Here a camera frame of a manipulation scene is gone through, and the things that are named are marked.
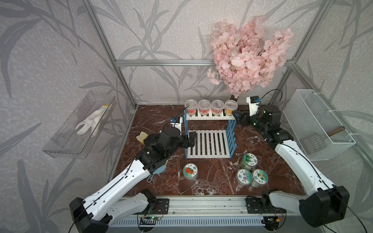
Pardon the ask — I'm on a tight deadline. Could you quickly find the blue white two-tier shelf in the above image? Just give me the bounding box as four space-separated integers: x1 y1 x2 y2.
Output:
184 110 237 159

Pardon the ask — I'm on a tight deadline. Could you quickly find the black work glove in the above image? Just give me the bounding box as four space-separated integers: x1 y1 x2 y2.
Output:
136 131 159 146

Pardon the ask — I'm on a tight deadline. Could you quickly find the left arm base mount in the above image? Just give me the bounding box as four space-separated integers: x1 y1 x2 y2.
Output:
139 189 170 215

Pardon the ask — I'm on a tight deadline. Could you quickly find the carrot lid seed container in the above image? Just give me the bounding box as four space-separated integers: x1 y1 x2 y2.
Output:
250 169 269 188

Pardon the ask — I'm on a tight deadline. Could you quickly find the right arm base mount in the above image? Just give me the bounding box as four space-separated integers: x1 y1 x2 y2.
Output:
245 189 287 214

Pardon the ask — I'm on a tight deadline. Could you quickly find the pink flower lid container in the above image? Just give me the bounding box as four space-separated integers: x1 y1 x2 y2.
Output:
235 169 253 188

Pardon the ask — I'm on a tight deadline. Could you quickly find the strawberry lid seed container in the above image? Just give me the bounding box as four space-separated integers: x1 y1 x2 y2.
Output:
183 163 198 181

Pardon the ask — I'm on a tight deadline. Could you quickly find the small clear container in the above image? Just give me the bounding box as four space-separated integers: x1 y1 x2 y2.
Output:
224 100 238 116

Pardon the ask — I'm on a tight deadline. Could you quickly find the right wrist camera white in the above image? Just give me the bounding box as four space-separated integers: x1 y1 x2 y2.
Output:
246 96 261 117

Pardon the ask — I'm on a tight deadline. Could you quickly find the wooden handled brush in basket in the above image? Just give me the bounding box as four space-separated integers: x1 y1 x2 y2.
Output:
302 126 345 153

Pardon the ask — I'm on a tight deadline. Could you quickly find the clear acrylic wall tray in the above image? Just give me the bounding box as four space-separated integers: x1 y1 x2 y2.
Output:
42 91 117 159

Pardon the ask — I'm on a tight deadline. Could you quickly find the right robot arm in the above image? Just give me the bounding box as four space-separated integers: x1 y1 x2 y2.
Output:
233 104 350 228

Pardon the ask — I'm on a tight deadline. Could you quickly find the white glove in tray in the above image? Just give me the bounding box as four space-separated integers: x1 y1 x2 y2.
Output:
75 105 110 137

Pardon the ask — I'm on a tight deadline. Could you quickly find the white wire mesh basket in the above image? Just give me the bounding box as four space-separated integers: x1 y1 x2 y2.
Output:
283 89 356 161

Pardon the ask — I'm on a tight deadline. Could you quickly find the blue hand brush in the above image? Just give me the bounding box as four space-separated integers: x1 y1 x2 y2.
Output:
147 165 167 183

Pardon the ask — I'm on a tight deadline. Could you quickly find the pink artificial blossom tree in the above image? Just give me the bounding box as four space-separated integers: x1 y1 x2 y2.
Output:
207 16 294 98

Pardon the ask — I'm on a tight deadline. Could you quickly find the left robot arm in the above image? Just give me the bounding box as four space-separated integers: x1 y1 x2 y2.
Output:
70 126 197 233

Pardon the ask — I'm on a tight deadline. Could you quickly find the green label seed container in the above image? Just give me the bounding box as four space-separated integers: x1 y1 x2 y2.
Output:
241 153 258 171

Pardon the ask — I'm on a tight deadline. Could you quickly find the clear seed container red label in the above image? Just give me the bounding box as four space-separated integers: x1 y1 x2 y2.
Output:
185 100 198 116

